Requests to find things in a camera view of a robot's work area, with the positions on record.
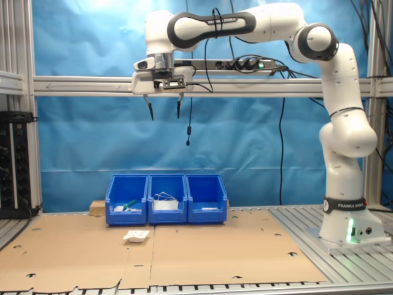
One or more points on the black socket panel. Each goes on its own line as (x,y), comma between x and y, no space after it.
(15,169)

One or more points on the long white printed packet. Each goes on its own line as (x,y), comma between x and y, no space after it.
(118,209)

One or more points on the green pen-shaped item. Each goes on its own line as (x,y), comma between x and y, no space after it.
(131,203)

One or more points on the stack of white face masks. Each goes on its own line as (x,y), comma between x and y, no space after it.
(165,205)

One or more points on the white Fuhrmann cotton packet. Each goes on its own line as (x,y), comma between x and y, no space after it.
(210,209)
(136,236)

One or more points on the blue bin with small items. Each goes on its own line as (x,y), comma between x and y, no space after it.
(127,218)

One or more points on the cork block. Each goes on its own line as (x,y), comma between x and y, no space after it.
(97,208)

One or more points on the brown cardboard sheet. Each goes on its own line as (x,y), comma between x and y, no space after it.
(76,255)
(230,255)

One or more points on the aluminium frame post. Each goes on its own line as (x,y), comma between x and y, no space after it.
(18,37)
(373,46)

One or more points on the blue bin with cotton packets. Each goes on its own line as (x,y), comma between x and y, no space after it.
(207,217)

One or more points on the horizontal aluminium beam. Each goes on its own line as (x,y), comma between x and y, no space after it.
(92,86)

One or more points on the blue bin with masks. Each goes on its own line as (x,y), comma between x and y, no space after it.
(167,217)

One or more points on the clear packet with green parts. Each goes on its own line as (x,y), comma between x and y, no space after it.
(133,210)

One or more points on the grey power strip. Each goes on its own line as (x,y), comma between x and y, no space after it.
(199,64)

